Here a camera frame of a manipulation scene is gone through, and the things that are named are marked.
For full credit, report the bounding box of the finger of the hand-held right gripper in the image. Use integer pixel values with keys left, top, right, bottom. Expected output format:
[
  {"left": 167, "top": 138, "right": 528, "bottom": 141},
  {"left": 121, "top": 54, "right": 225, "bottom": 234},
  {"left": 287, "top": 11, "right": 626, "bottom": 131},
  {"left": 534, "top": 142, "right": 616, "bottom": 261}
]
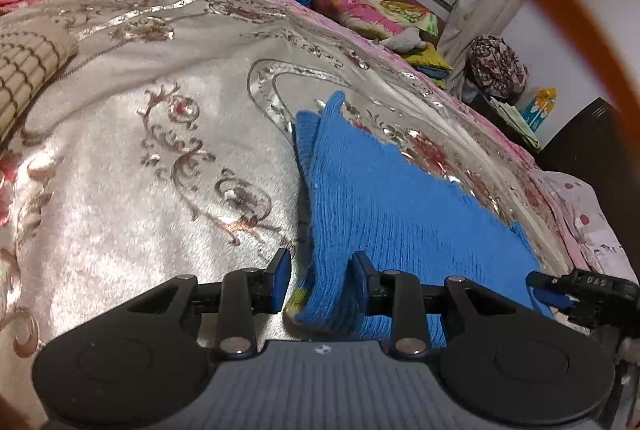
[{"left": 526, "top": 271, "right": 577, "bottom": 312}]

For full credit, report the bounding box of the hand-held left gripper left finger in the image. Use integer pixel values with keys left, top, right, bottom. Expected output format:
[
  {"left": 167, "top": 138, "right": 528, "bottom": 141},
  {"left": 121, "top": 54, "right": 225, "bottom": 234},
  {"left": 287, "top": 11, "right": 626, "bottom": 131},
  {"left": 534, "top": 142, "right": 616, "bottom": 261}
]
[{"left": 127, "top": 247, "right": 293, "bottom": 358}]

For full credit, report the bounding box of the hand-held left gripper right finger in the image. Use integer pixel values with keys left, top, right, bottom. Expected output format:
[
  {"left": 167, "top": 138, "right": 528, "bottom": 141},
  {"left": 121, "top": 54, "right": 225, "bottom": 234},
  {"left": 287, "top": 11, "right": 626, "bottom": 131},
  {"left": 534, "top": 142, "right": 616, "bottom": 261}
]
[{"left": 350, "top": 251, "right": 518, "bottom": 358}]

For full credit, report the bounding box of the blue knit sweater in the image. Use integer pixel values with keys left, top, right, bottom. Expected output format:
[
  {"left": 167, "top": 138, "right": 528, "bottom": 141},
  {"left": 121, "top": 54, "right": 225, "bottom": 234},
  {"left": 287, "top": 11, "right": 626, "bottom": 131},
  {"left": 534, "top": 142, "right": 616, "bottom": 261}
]
[{"left": 282, "top": 90, "right": 556, "bottom": 351}]

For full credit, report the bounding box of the white patterned pillow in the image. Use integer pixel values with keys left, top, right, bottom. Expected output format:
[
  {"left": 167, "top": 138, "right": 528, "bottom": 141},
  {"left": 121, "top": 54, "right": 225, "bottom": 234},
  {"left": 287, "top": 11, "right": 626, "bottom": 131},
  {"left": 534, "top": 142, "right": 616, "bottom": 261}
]
[{"left": 542, "top": 170, "right": 626, "bottom": 283}]

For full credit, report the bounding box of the dark wooden headboard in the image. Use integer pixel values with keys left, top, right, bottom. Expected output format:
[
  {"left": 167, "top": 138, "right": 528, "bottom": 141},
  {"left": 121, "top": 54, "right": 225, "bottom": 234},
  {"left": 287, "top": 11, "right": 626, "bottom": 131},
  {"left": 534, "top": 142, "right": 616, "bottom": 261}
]
[{"left": 537, "top": 97, "right": 628, "bottom": 191}]

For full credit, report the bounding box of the floral beige bedspread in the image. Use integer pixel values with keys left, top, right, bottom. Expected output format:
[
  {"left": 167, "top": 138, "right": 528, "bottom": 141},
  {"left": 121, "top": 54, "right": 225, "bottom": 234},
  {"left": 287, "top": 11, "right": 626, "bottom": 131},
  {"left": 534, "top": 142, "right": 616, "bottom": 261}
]
[{"left": 0, "top": 0, "right": 640, "bottom": 430}]

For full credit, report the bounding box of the folded light green cloth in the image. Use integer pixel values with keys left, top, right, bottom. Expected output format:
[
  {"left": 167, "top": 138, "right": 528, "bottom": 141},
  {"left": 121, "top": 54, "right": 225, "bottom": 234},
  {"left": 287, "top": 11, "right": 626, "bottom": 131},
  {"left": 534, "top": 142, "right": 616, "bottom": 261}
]
[{"left": 487, "top": 95, "right": 541, "bottom": 148}]

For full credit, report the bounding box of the orange and blue tissue pack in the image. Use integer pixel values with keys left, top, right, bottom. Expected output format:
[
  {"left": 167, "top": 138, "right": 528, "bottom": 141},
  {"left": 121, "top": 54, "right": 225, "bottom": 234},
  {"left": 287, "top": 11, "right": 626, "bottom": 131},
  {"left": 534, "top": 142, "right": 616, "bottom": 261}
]
[{"left": 520, "top": 87, "right": 557, "bottom": 131}]

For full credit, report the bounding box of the folded yellow green cloth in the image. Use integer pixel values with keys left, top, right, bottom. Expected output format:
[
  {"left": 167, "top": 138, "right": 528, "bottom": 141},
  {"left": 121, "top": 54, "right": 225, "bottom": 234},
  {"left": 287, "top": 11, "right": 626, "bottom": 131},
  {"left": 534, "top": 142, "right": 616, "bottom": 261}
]
[{"left": 405, "top": 42, "right": 453, "bottom": 71}]

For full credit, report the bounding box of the floral cloth bundle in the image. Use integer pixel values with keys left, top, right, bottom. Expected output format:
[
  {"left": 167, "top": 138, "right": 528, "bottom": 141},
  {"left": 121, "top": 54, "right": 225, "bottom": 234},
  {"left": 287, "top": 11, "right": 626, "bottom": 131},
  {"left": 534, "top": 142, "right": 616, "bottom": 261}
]
[{"left": 467, "top": 35, "right": 528, "bottom": 98}]

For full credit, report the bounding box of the white plush toy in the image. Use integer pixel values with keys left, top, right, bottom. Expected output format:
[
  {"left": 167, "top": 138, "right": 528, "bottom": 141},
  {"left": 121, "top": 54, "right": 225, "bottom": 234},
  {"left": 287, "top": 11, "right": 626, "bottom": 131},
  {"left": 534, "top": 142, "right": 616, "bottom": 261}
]
[{"left": 380, "top": 27, "right": 428, "bottom": 51}]

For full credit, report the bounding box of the beige checked cloth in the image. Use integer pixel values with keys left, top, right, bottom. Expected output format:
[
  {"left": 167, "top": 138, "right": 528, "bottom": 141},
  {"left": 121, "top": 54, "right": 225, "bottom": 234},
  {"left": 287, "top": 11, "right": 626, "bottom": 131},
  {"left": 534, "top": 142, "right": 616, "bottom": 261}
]
[{"left": 0, "top": 27, "right": 81, "bottom": 146}]

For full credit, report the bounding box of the orange cord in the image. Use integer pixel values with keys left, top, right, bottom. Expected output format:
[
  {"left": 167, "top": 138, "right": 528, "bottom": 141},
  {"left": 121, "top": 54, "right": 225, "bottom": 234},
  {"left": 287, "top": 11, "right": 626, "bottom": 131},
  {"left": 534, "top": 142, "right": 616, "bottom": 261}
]
[{"left": 432, "top": 0, "right": 640, "bottom": 278}]

